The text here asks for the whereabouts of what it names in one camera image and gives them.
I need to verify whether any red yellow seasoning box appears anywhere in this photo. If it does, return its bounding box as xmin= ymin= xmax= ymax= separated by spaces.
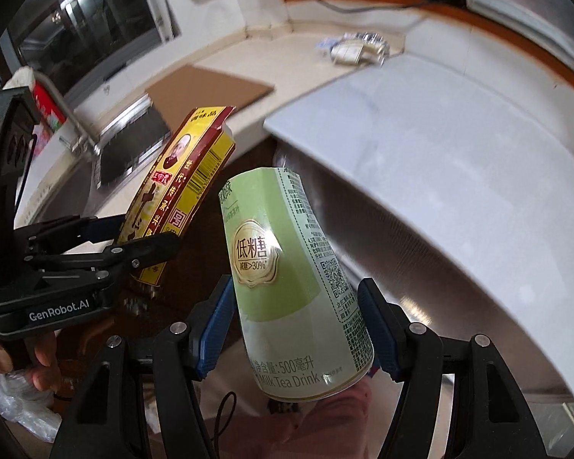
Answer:
xmin=117 ymin=104 xmax=238 ymax=288

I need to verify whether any green milk tea cup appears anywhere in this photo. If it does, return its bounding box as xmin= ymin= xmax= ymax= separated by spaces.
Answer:
xmin=220 ymin=167 xmax=374 ymax=402

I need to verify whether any pink sleeve forearm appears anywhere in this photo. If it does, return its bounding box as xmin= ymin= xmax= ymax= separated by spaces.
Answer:
xmin=219 ymin=376 xmax=372 ymax=458

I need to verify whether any left hand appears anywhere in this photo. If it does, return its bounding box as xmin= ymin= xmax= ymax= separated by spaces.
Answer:
xmin=0 ymin=332 xmax=62 ymax=392

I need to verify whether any steel faucet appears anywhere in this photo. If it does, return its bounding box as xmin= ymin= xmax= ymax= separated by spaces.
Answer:
xmin=33 ymin=70 xmax=100 ymax=158

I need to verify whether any steel sink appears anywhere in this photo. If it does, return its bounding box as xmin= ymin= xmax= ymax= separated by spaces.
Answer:
xmin=32 ymin=94 xmax=171 ymax=223

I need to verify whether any red dish soap bottle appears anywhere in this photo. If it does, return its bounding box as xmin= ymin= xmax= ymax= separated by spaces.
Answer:
xmin=32 ymin=82 xmax=66 ymax=132

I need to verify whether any brown cardboard sheet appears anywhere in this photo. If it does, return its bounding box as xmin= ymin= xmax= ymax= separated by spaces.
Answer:
xmin=146 ymin=64 xmax=274 ymax=125

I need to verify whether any dark window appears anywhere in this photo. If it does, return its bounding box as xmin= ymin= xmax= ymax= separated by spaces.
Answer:
xmin=0 ymin=0 xmax=179 ymax=105

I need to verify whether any small white packet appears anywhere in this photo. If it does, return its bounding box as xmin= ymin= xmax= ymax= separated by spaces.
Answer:
xmin=315 ymin=36 xmax=342 ymax=56

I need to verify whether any crumpled white paper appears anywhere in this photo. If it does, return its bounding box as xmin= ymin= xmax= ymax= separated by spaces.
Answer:
xmin=329 ymin=41 xmax=388 ymax=65

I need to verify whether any silver foil wrapper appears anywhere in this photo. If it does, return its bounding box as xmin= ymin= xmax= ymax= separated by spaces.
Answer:
xmin=342 ymin=31 xmax=391 ymax=57

